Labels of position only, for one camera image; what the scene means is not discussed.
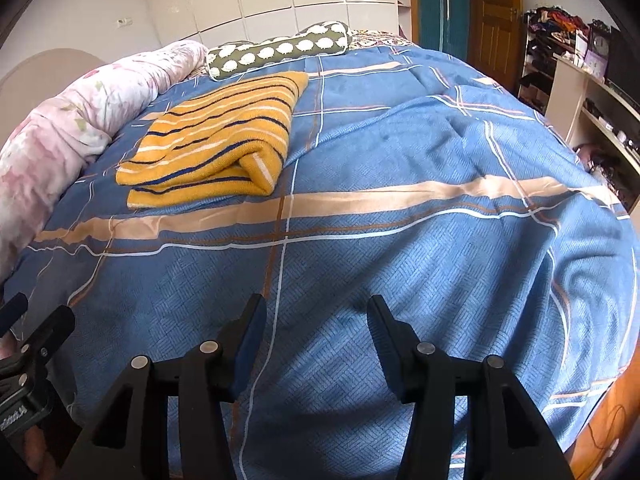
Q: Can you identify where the purple desk clock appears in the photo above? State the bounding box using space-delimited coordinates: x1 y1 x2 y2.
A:
582 32 611 81

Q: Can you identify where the white desk with shelves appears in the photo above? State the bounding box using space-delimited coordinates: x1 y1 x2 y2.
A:
545 55 640 211

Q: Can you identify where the yellow striped knitted blanket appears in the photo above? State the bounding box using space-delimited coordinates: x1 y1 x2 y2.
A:
115 71 310 210

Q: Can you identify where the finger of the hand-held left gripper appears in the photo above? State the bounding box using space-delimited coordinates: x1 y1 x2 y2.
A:
0 293 29 337
20 305 76 362

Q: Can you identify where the pile of bags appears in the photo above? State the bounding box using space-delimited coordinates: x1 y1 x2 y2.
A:
575 142 631 201

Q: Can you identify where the orange patterned bed sheet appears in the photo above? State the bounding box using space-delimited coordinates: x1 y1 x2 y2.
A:
347 29 408 51

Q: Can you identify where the beige headboard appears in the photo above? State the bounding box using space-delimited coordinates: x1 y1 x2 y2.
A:
0 47 108 148

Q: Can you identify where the teal door panel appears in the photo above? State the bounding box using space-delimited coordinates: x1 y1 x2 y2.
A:
415 0 471 66

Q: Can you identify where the person's left hand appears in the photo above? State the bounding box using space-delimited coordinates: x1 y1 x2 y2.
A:
22 417 61 476

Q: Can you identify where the brown wooden door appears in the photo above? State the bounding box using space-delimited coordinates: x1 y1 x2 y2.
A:
467 0 523 93

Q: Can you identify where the shelf rack with clothes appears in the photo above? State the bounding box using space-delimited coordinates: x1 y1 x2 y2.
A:
517 6 611 111

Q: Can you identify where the blue plaid bed cover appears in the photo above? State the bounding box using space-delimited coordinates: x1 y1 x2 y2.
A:
0 45 640 480

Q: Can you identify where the pink floral quilt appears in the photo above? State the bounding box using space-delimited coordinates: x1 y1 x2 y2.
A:
0 40 211 286

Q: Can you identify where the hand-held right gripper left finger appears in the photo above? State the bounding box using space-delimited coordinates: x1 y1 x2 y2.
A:
57 292 268 480

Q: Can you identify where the black floor cable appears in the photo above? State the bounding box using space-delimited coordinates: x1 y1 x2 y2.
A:
585 400 626 456

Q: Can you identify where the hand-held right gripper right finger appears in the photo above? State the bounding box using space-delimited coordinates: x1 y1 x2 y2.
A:
366 295 576 480

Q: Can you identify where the green pillow with white spots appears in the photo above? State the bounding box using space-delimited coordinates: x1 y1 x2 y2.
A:
205 21 351 82

